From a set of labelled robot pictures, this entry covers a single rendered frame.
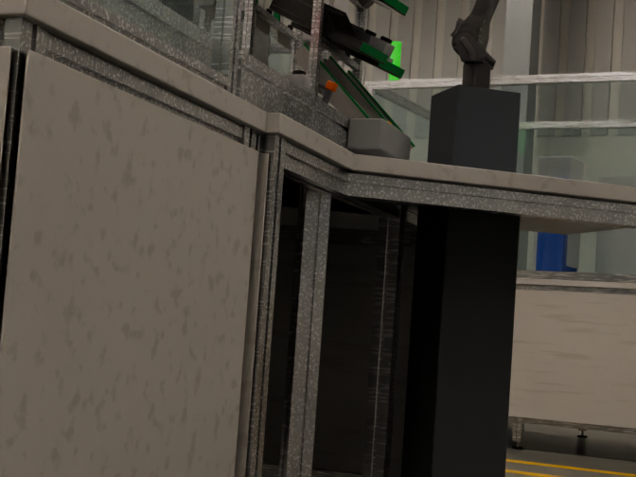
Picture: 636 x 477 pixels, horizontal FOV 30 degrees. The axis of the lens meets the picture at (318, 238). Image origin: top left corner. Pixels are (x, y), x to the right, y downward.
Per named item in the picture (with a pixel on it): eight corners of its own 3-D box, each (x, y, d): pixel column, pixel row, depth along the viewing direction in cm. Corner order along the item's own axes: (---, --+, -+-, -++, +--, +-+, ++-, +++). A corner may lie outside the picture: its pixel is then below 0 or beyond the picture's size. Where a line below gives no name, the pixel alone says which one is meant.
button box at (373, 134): (409, 166, 245) (411, 136, 246) (381, 149, 225) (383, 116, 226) (377, 165, 247) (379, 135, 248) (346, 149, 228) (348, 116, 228)
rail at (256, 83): (394, 193, 261) (397, 145, 262) (238, 115, 177) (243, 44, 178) (370, 193, 263) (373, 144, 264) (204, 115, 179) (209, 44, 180)
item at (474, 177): (746, 215, 229) (747, 200, 229) (301, 164, 203) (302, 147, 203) (566, 235, 296) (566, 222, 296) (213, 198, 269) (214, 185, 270)
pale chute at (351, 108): (386, 148, 280) (399, 134, 278) (362, 138, 268) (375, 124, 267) (319, 69, 291) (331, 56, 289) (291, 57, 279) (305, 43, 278)
